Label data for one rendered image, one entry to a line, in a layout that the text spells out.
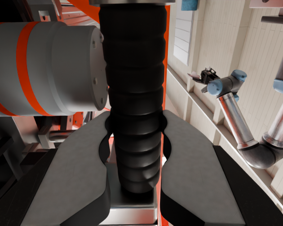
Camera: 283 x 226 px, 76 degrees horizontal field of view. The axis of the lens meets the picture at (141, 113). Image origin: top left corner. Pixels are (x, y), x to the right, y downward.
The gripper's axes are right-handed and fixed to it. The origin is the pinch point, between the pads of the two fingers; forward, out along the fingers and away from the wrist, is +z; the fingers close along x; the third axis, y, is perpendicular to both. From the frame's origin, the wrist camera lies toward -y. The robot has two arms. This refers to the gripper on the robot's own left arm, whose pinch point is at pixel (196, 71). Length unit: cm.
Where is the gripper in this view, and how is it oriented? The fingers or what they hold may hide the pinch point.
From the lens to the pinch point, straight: 133.1
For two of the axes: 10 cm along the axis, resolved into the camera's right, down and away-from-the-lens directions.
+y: -0.3, -6.6, -7.5
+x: -9.1, 3.2, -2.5
